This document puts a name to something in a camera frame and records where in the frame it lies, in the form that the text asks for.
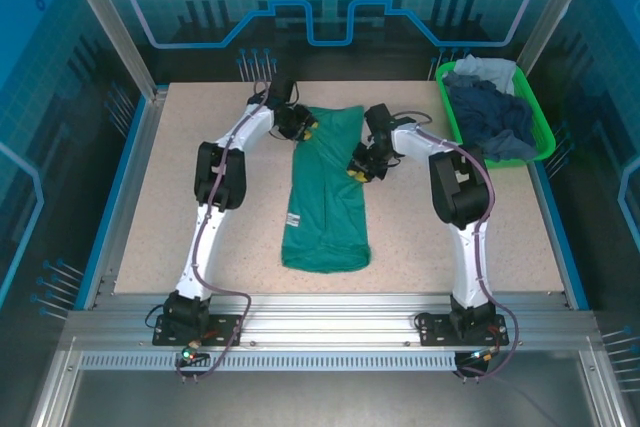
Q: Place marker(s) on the green t-shirt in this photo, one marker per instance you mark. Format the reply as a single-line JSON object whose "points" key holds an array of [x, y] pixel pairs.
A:
{"points": [[325, 217]]}

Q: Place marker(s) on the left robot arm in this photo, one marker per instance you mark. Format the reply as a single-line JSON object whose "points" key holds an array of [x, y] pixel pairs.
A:
{"points": [[220, 177]]}

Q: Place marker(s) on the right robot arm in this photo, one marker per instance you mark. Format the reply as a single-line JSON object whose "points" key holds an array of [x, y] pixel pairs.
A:
{"points": [[460, 187]]}

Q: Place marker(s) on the dark blue t-shirt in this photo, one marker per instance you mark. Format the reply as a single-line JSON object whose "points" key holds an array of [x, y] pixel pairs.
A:
{"points": [[490, 112]]}

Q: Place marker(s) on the slate blue t-shirt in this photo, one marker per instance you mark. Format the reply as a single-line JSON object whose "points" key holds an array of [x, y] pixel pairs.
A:
{"points": [[510, 147]]}

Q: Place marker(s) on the light grey t-shirt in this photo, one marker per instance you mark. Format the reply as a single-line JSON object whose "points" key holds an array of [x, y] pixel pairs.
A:
{"points": [[487, 69]]}

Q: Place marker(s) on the green plastic basket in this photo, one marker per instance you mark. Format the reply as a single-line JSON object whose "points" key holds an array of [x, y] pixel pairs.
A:
{"points": [[549, 142]]}

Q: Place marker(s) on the connector with green light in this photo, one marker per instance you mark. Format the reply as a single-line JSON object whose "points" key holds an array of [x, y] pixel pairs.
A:
{"points": [[190, 353], [482, 356]]}

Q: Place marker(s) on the metal tray panel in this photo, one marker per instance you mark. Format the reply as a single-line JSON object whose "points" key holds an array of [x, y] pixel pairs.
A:
{"points": [[325, 402]]}

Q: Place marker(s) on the aluminium mounting rail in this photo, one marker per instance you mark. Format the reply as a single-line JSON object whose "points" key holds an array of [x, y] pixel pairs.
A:
{"points": [[325, 317]]}

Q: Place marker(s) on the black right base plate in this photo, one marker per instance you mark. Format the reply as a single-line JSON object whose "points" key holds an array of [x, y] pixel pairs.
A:
{"points": [[435, 332]]}

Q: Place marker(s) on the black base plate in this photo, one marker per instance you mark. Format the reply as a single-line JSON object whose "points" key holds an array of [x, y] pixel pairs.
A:
{"points": [[225, 334], [435, 332]]}

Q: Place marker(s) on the aluminium table side rail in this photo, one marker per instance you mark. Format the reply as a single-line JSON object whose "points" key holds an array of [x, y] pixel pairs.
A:
{"points": [[560, 247], [127, 187]]}

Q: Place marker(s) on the aluminium frame post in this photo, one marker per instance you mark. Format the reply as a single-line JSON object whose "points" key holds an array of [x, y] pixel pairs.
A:
{"points": [[554, 7], [115, 22]]}

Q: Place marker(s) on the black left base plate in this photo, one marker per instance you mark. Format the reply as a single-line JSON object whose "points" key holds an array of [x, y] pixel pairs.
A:
{"points": [[225, 334]]}

